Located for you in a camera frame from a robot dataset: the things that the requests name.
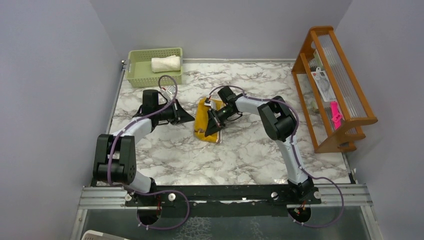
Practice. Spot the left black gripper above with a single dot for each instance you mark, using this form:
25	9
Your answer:
180	115

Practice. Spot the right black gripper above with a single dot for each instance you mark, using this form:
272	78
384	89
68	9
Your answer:
214	123

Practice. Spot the yellow bear towel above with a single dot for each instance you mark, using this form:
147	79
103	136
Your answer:
201	122

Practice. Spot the green plastic basket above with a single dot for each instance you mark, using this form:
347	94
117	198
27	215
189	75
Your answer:
145	67

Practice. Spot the white towel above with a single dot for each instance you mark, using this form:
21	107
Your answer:
166	64

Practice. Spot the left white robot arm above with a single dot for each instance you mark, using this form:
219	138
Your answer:
115	154

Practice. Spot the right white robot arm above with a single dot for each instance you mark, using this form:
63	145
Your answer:
280	123

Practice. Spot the white paper package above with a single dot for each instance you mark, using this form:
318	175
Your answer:
323	84

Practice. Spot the wooden rack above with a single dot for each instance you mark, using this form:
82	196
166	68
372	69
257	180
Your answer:
321	48

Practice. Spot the pink clip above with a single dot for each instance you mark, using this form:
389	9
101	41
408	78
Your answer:
336	116

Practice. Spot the white tray corner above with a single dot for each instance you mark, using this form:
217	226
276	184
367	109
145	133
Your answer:
97	235

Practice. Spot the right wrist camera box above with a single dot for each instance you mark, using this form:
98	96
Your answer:
210	103

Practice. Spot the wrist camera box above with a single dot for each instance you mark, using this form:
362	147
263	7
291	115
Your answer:
210	103
169	93

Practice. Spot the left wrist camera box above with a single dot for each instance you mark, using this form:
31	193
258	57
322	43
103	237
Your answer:
169	93

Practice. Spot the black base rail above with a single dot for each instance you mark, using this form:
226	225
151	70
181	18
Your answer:
216	201

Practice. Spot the aluminium frame rail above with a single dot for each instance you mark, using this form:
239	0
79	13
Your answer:
115	198

